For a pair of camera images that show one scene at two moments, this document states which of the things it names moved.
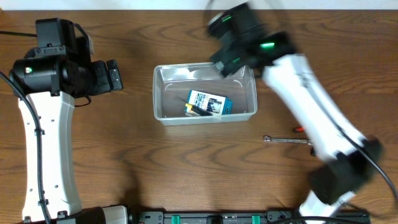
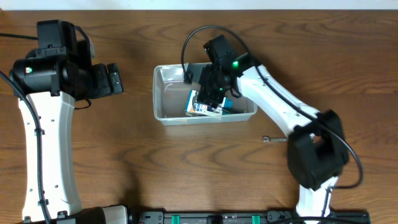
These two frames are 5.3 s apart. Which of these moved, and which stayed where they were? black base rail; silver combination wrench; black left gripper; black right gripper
Moved: black right gripper
Stayed: black base rail; black left gripper; silver combination wrench
